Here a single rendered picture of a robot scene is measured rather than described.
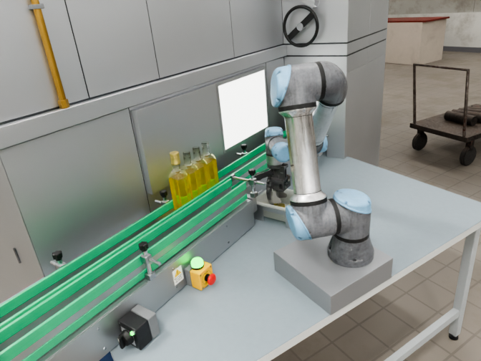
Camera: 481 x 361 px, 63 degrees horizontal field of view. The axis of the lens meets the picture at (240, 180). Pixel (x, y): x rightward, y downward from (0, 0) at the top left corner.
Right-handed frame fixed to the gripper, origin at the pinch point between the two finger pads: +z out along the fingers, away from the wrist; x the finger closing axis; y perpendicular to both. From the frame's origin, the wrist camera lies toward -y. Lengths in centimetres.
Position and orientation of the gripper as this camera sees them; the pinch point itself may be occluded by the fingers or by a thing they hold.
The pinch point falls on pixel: (273, 203)
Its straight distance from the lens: 176.4
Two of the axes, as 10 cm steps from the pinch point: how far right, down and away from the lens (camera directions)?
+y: 8.4, 1.6, -5.2
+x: 5.4, -4.0, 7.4
